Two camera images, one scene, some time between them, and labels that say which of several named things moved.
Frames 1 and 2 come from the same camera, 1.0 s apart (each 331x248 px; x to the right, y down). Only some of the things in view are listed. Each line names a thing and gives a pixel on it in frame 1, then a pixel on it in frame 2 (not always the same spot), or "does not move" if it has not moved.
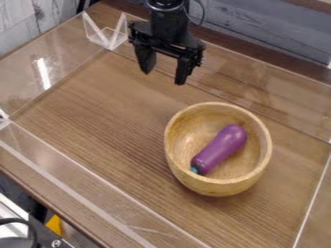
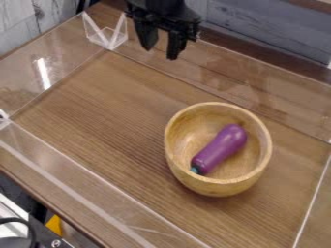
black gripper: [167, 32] -> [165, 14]
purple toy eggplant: [223, 145] does not move
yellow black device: [52, 233] does not move
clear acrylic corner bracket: [104, 37] does not move
